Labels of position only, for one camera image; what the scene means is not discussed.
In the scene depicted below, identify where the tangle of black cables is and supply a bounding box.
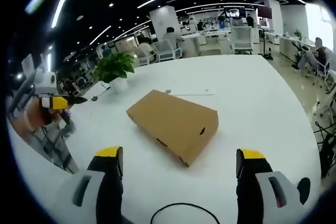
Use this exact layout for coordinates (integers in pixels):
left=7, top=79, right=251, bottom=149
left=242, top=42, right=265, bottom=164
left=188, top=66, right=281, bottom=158
left=314, top=121, right=336, bottom=179

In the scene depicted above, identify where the brown cardboard shoe box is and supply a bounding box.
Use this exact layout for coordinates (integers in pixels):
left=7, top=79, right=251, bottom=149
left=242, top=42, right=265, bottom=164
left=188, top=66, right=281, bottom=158
left=125, top=89, right=219, bottom=168

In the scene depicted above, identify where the white office chair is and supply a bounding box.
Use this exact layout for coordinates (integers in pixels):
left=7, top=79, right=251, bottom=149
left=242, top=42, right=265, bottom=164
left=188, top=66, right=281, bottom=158
left=314, top=60, right=336, bottom=92
left=313, top=91, right=336, bottom=120
left=154, top=39, right=183, bottom=61
left=136, top=49, right=158, bottom=66
left=232, top=26, right=254, bottom=55

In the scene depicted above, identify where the black floor stand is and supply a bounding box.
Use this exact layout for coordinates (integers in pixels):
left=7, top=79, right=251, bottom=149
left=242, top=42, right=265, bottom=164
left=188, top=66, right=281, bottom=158
left=259, top=27, right=274, bottom=59

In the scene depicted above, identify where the dark monitor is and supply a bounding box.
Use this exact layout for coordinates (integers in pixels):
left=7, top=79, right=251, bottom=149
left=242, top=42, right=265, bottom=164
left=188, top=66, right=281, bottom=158
left=257, top=7, right=272, bottom=19

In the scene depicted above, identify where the person's left hand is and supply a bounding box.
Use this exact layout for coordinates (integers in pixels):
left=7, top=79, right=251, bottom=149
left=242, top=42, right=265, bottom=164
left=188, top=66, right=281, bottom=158
left=23, top=102, right=61, bottom=130

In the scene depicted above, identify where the black cable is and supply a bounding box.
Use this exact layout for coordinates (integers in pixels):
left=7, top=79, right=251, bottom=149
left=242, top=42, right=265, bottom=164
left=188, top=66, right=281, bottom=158
left=150, top=202, right=219, bottom=224

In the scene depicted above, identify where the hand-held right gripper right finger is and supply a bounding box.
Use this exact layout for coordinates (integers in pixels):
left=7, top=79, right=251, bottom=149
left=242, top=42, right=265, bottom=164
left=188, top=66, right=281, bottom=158
left=235, top=148, right=313, bottom=224

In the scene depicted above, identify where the white cable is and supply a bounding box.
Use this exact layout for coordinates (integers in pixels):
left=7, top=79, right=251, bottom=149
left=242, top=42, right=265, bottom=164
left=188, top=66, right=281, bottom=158
left=91, top=82, right=111, bottom=101

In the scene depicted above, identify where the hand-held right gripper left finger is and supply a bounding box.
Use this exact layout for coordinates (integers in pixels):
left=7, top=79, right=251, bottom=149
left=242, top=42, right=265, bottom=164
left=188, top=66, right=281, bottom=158
left=51, top=145, right=124, bottom=224

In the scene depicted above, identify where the green potted plant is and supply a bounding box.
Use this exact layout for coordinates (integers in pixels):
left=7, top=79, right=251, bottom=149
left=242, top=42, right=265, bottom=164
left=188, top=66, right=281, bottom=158
left=93, top=51, right=136, bottom=84

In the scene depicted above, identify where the wall screen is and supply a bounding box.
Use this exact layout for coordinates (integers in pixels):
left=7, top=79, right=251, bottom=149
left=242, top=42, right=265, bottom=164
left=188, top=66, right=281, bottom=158
left=223, top=7, right=247, bottom=19

